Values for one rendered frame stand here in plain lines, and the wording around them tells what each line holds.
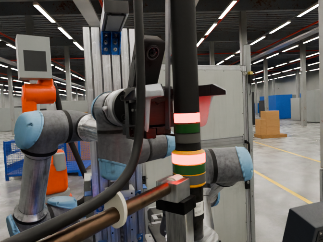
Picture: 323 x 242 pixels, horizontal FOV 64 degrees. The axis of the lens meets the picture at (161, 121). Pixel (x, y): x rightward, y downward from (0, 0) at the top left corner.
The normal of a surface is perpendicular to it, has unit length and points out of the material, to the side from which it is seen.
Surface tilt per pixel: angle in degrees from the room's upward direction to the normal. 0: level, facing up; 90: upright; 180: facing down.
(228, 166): 83
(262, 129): 90
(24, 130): 83
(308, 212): 15
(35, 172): 114
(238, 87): 90
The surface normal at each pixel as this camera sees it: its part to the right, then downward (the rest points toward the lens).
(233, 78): 0.33, 0.04
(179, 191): 0.82, 0.00
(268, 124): 0.08, 0.05
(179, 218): -0.58, 0.07
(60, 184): 0.53, 0.02
